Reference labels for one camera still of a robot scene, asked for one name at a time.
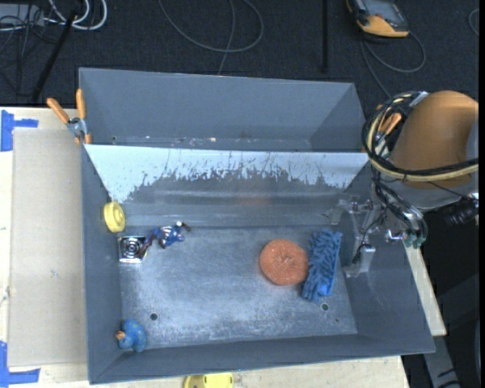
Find silver square metal grille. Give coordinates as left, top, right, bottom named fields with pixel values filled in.
left=118, top=235, right=148, bottom=264

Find orange round scouring pad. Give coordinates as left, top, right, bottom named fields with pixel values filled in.
left=259, top=238, right=310, bottom=287

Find blue bristly brush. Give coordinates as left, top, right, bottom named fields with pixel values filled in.
left=301, top=229, right=344, bottom=303

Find blue toy duck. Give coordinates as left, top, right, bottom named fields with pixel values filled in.
left=114, top=318, right=148, bottom=354

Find blue and brown toy figure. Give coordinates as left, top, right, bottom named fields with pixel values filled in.
left=144, top=221, right=192, bottom=251

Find pale wood flat board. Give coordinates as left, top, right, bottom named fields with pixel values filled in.
left=6, top=127, right=88, bottom=368

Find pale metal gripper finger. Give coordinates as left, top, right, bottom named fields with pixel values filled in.
left=326, top=196, right=369, bottom=226
left=342, top=243, right=377, bottom=279

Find grey metal bin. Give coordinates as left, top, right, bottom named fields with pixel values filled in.
left=78, top=67, right=437, bottom=385

